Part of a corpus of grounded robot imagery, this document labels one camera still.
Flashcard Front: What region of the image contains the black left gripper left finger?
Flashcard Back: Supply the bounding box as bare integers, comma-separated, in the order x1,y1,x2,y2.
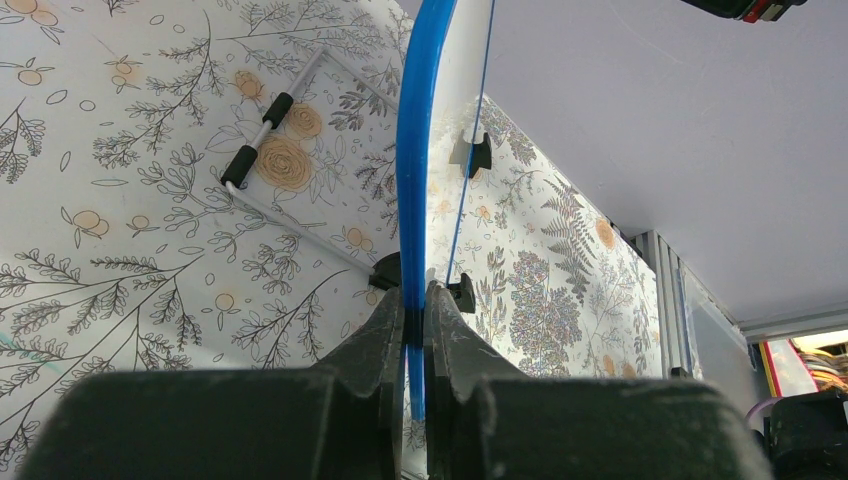
19,289,404,479

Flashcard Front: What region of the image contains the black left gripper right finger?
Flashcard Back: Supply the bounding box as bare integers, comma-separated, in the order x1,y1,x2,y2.
423,283,772,479

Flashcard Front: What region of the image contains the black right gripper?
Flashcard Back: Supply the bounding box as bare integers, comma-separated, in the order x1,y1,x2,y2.
683,0,807,22

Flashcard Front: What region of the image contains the blue framed whiteboard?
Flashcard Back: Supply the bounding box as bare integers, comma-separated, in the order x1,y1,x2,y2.
220,0,497,422

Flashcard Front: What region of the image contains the floral table cloth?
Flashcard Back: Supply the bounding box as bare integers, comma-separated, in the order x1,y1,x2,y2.
1,1,662,479

